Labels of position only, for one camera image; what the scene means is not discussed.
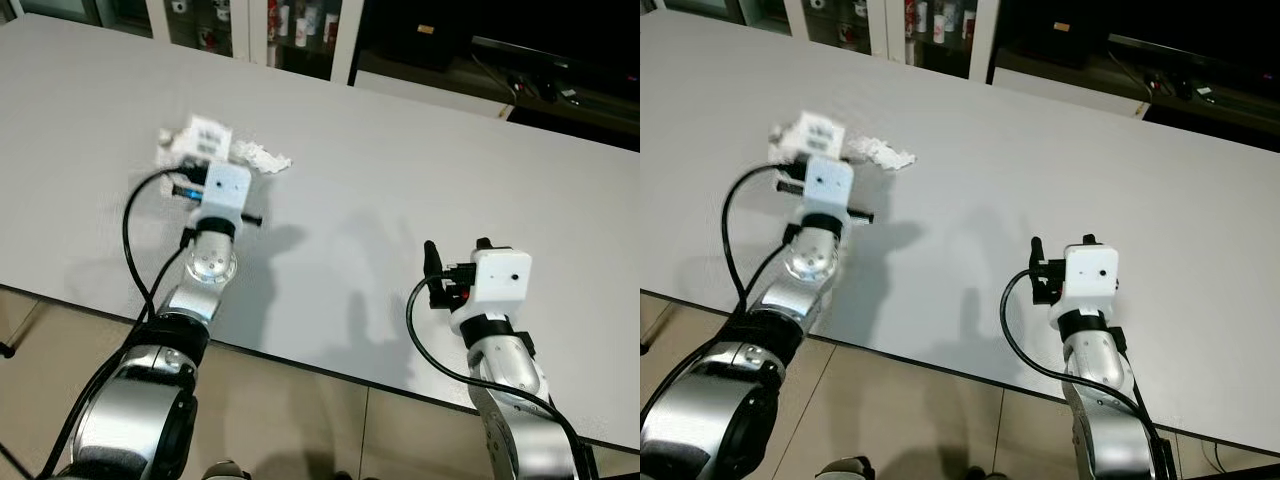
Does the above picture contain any torn white carton box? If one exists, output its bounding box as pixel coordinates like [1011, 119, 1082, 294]
[768, 112, 851, 163]
[157, 113, 243, 169]

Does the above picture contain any crumpled white paper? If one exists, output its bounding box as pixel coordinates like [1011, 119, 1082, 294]
[232, 140, 295, 174]
[845, 137, 917, 171]

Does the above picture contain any dark low console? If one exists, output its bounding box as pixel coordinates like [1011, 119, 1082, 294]
[990, 0, 1280, 151]
[355, 0, 641, 151]

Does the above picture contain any white glass door cabinet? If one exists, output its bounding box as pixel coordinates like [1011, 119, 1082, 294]
[640, 0, 1001, 83]
[0, 0, 364, 87]

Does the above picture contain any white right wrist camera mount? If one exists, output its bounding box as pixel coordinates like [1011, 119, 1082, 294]
[450, 247, 533, 336]
[1048, 243, 1119, 326]

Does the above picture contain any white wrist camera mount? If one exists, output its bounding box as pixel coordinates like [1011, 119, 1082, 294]
[450, 247, 533, 336]
[803, 155, 856, 226]
[195, 162, 253, 233]
[1048, 243, 1119, 326]

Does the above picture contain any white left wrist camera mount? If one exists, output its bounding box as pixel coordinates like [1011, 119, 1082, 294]
[803, 155, 856, 226]
[195, 162, 253, 233]

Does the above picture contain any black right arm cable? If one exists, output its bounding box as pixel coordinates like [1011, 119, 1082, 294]
[1000, 268, 1171, 480]
[405, 278, 591, 480]

